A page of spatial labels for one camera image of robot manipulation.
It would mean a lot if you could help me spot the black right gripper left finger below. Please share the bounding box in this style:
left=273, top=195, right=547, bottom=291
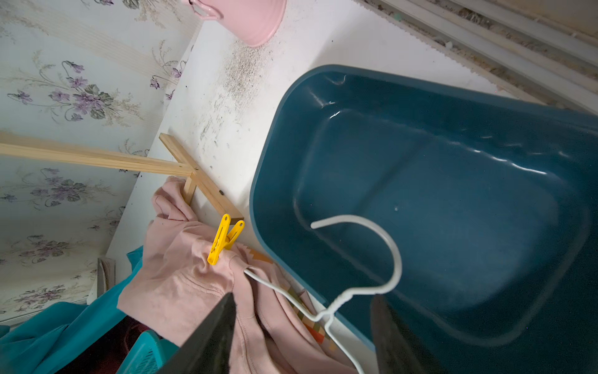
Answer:
left=157, top=293, right=237, bottom=374

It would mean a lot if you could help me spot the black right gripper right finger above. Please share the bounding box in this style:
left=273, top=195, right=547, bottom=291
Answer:
left=370, top=295, right=448, bottom=374

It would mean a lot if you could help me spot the pink t-shirt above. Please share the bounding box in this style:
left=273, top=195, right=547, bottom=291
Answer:
left=118, top=177, right=355, bottom=373

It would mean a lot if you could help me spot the white wire hanger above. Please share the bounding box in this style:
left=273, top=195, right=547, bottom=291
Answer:
left=242, top=214, right=403, bottom=374

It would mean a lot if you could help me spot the yellow clothespin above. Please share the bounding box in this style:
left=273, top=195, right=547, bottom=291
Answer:
left=207, top=214, right=245, bottom=266

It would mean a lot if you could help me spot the teal plastic laundry basket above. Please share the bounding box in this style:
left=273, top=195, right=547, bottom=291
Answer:
left=116, top=330, right=179, bottom=374

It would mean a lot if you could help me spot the turquoise t-shirt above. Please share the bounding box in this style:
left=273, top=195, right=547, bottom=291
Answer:
left=1, top=246, right=143, bottom=373

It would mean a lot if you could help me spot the dark teal plastic tub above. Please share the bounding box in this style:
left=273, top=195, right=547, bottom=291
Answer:
left=250, top=65, right=597, bottom=373

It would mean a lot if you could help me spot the wooden clothes rack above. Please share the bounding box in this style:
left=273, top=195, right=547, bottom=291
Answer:
left=1, top=132, right=244, bottom=223

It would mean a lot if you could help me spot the pink metal pen bucket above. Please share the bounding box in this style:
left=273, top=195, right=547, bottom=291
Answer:
left=183, top=0, right=287, bottom=48

